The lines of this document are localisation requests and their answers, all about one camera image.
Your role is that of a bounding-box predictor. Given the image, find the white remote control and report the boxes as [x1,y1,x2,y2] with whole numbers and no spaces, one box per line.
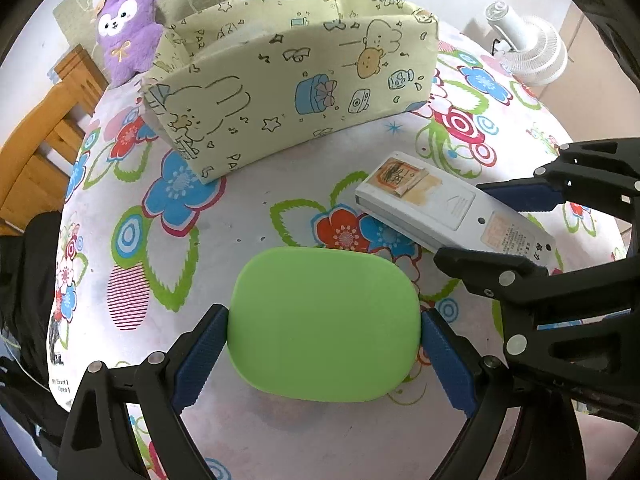
[355,152,555,266]

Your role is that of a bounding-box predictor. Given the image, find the green oval case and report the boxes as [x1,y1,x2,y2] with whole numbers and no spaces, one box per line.
[227,247,421,403]

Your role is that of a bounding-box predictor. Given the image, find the white floor fan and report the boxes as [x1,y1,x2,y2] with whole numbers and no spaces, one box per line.
[485,1,568,87]

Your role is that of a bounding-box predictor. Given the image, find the black clothing on chair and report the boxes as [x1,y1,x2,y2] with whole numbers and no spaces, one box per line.
[1,211,67,467]

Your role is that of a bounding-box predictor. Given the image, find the floral tablecloth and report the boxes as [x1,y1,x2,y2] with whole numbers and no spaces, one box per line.
[48,25,574,479]

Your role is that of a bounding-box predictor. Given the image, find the wooden chair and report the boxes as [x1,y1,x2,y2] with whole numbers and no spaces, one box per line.
[0,46,107,236]

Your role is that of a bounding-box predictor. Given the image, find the yellow cartoon fabric storage box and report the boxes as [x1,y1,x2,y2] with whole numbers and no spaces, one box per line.
[143,0,438,182]

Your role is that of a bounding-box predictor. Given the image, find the purple plush toy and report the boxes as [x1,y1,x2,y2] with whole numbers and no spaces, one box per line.
[96,0,164,87]

